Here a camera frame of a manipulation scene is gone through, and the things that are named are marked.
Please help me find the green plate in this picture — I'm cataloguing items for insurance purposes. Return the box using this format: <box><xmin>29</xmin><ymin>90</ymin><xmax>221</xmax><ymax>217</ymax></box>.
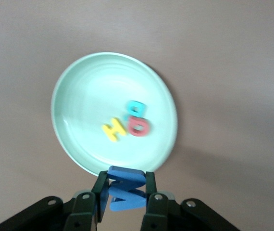
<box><xmin>50</xmin><ymin>52</ymin><xmax>178</xmax><ymax>178</ymax></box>

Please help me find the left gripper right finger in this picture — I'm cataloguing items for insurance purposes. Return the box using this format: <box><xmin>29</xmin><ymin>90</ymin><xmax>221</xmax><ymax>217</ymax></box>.
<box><xmin>140</xmin><ymin>171</ymin><xmax>241</xmax><ymax>231</ymax></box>

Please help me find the yellow foam capital H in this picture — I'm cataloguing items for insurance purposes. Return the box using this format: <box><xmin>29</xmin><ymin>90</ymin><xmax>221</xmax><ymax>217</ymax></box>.
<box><xmin>102</xmin><ymin>117</ymin><xmax>127</xmax><ymax>142</ymax></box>

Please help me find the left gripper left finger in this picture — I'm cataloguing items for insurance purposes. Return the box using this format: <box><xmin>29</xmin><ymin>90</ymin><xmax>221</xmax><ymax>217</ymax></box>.
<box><xmin>0</xmin><ymin>170</ymin><xmax>109</xmax><ymax>231</ymax></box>

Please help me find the red foam capital Q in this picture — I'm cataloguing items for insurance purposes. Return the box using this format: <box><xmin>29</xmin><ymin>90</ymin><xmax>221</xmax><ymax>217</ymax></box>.
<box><xmin>128</xmin><ymin>116</ymin><xmax>151</xmax><ymax>137</ymax></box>

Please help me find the blue foam capital W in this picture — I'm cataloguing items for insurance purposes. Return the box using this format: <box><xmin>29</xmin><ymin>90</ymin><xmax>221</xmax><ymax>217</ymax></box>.
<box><xmin>107</xmin><ymin>166</ymin><xmax>147</xmax><ymax>212</ymax></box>

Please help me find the teal foam capital R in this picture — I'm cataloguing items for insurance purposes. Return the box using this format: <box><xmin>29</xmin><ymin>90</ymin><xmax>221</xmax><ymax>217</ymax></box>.
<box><xmin>125</xmin><ymin>100</ymin><xmax>147</xmax><ymax>121</ymax></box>

